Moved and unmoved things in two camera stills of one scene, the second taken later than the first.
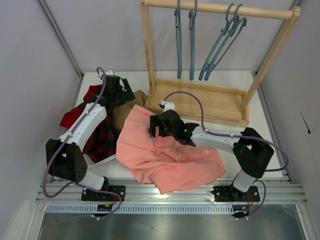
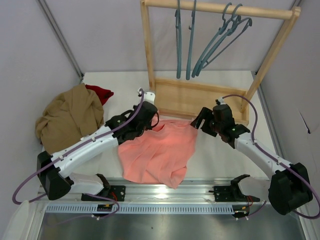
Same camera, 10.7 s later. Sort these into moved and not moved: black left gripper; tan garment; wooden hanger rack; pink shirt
Moved: pink shirt; black left gripper; tan garment
Not moved: wooden hanger rack
